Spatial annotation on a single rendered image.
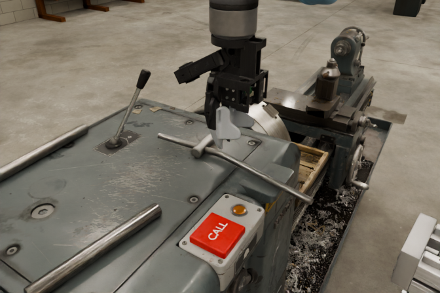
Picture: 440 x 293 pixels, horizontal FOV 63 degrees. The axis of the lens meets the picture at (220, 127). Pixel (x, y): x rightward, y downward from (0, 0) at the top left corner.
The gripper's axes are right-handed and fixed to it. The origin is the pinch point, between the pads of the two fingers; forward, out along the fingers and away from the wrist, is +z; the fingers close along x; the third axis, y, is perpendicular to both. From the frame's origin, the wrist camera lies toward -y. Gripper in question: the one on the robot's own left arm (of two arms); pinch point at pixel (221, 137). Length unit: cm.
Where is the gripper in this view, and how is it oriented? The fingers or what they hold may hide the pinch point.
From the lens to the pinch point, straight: 68.2
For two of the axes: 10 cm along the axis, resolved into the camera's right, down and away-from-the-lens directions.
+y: 8.5, 2.6, -4.6
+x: 5.3, -4.2, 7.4
